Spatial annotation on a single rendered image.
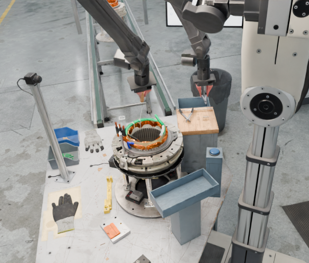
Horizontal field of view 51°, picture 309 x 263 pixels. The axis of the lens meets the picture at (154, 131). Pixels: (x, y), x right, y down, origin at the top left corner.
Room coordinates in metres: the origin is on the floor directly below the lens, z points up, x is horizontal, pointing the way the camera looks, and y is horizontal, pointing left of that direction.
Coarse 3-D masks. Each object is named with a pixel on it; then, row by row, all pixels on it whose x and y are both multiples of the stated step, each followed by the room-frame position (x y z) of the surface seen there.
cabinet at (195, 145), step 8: (184, 136) 1.23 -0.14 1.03; (192, 136) 1.22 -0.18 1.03; (200, 136) 1.22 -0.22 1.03; (208, 136) 1.22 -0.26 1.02; (216, 136) 1.22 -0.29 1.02; (184, 144) 1.23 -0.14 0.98; (192, 144) 1.22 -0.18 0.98; (200, 144) 1.22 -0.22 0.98; (208, 144) 1.22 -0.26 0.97; (216, 144) 1.22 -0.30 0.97; (184, 152) 1.23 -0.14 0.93; (192, 152) 1.22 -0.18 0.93; (200, 152) 1.22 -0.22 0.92; (184, 160) 1.23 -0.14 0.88; (192, 160) 1.22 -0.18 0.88; (200, 160) 1.22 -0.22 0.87; (184, 168) 1.23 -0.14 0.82; (192, 168) 1.22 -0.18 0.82; (200, 168) 1.22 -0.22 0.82
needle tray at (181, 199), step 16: (192, 176) 0.94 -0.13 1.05; (208, 176) 0.92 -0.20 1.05; (160, 192) 0.88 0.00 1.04; (176, 192) 0.88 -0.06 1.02; (192, 192) 0.87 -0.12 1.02; (208, 192) 0.84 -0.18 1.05; (160, 208) 0.78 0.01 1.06; (176, 208) 0.79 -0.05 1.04; (192, 208) 0.83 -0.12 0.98; (176, 224) 0.83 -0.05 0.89; (192, 224) 0.83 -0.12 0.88
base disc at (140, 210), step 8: (120, 176) 1.24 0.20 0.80; (128, 176) 1.23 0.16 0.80; (120, 184) 1.18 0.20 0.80; (120, 192) 1.13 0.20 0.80; (128, 192) 1.12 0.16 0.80; (120, 200) 1.07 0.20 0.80; (128, 200) 1.07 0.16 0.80; (144, 200) 1.06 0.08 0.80; (128, 208) 1.02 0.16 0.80; (136, 208) 1.02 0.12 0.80; (144, 208) 1.01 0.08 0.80; (152, 208) 1.01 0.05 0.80; (144, 216) 0.97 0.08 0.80; (152, 216) 0.96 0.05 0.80; (160, 216) 0.96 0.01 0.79
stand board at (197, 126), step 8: (200, 112) 1.37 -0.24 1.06; (208, 112) 1.36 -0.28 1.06; (192, 120) 1.31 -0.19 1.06; (200, 120) 1.30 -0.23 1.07; (208, 120) 1.29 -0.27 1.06; (184, 128) 1.24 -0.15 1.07; (192, 128) 1.24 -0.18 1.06; (200, 128) 1.23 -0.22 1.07; (208, 128) 1.22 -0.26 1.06; (216, 128) 1.22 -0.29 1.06
